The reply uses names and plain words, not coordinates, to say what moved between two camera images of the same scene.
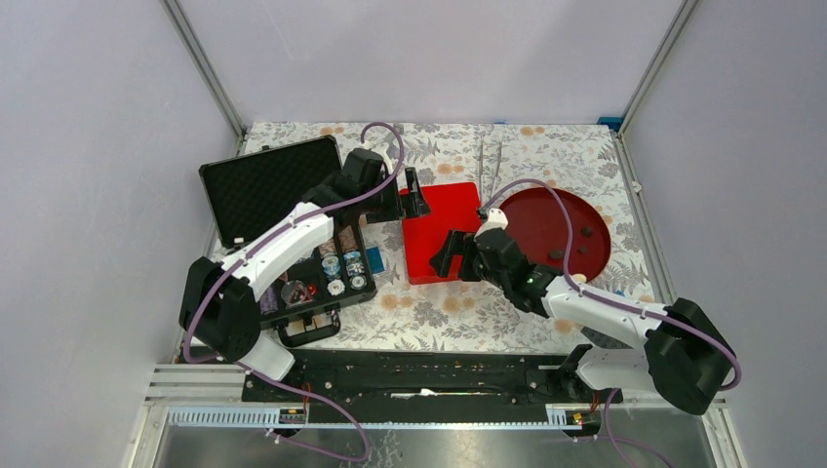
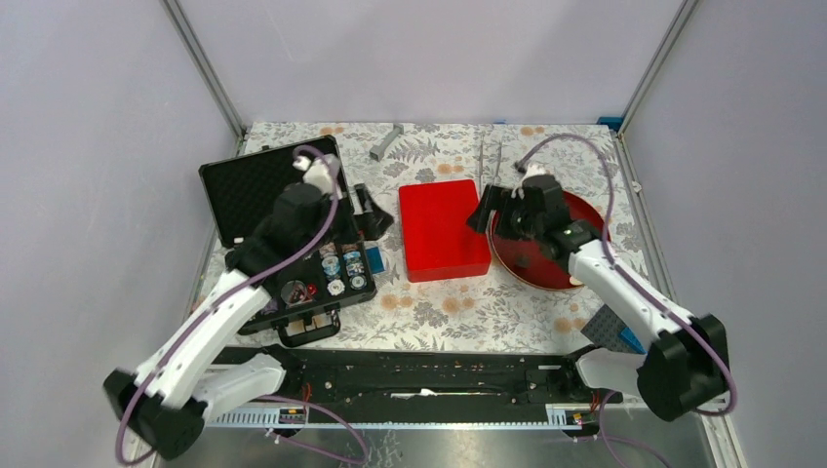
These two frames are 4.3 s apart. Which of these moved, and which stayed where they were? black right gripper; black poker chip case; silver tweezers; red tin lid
Moved: black right gripper
Stayed: silver tweezers; red tin lid; black poker chip case
